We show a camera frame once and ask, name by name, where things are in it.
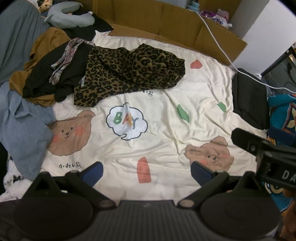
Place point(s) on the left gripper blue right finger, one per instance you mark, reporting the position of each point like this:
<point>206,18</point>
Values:
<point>201,173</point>

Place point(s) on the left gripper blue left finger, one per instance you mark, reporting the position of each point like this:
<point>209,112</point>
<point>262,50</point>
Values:
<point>92,174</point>

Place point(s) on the leopard print garment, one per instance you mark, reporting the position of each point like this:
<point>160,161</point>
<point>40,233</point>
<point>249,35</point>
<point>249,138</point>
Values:
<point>112,72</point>

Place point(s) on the teal patterned cloth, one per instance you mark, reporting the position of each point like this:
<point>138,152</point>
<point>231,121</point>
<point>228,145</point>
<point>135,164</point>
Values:
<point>281,132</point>

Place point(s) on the cream bear print bedsheet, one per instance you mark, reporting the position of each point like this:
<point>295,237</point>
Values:
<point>146,140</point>

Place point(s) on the black folded garment right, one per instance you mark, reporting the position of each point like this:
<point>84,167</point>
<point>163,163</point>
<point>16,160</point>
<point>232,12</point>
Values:
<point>250,100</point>

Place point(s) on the light blue denim garment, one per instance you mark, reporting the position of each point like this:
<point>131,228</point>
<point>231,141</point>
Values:
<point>24,131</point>

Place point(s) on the black garment in pile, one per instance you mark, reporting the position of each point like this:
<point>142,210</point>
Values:
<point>59,81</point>

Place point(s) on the paisley patterned scarf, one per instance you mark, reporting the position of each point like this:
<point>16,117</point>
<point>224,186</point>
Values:
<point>66,58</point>

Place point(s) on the brown cardboard sheet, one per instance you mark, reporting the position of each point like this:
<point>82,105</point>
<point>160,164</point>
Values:
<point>169,24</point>

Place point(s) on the mustard brown garment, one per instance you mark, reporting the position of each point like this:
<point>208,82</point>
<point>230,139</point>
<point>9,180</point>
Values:
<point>39,55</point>

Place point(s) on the colourful packaged item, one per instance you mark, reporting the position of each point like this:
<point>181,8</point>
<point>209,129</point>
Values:
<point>221,17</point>

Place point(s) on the grey neck pillow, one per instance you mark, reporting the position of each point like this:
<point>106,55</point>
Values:
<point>61,16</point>

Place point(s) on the grey blue blanket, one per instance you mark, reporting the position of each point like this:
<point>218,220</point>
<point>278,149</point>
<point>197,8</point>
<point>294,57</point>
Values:
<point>21,25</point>

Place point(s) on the leopard plush toy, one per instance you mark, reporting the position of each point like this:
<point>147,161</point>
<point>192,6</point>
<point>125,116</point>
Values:
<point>44,5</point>

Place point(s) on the black chair frame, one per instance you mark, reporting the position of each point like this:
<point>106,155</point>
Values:
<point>281,74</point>

